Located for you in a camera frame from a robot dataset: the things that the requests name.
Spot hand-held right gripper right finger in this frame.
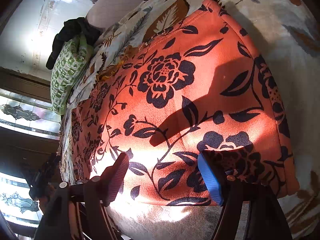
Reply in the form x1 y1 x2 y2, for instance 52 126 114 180
197 152 293 240

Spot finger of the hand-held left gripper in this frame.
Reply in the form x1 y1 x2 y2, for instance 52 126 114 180
42 152 62 178

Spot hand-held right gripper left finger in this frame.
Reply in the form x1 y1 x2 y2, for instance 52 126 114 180
34 152 130 240

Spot orange floral garment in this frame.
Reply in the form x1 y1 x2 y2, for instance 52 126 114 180
71 0 300 207

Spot stained glass window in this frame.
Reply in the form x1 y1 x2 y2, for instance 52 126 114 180
0 89 62 227

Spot green patterned pillow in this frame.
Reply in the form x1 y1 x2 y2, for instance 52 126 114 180
50 35 90 115

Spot light green cloth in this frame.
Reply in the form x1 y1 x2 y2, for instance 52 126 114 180
79 35 94 55

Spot black cloth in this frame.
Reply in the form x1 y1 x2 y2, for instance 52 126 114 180
46 17 103 70

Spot leaf print blanket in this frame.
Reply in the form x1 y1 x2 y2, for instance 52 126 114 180
59 0 320 240

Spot wooden window frame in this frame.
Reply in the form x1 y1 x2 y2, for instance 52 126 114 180
0 66 54 98

